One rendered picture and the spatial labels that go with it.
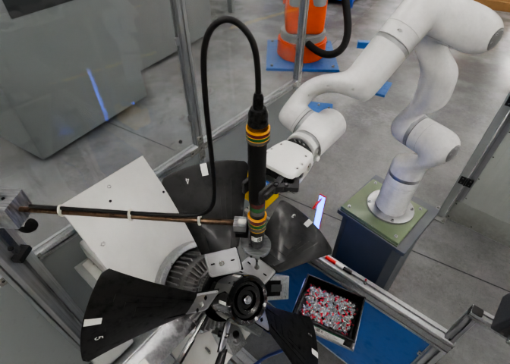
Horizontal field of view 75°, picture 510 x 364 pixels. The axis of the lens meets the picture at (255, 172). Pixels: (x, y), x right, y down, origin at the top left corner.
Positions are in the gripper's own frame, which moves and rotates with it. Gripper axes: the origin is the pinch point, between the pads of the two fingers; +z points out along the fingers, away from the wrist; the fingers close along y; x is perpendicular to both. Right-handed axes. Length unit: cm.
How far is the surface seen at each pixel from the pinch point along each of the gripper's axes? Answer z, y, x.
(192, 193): 2.4, 19.4, -12.8
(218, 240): 4.7, 8.4, -20.9
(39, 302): 43, 56, -55
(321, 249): -20.1, -9.4, -36.2
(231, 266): 6.3, 3.1, -25.6
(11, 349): 60, 71, -86
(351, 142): -220, 58, -148
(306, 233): -20.6, -3.3, -33.9
